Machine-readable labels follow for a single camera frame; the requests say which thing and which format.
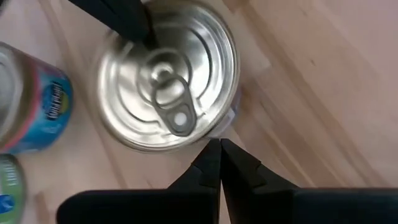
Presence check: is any green label can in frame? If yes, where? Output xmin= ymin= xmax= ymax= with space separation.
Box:
xmin=0 ymin=153 xmax=28 ymax=224

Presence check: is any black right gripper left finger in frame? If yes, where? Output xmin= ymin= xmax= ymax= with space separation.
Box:
xmin=57 ymin=138 xmax=222 ymax=224

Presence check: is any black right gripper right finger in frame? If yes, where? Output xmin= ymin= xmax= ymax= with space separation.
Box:
xmin=220 ymin=138 xmax=398 ymax=224

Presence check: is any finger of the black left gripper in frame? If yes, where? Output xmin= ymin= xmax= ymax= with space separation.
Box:
xmin=67 ymin=0 xmax=158 ymax=47

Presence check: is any blue pink label can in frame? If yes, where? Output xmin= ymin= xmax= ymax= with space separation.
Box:
xmin=0 ymin=41 xmax=75 ymax=156
xmin=93 ymin=1 xmax=243 ymax=153

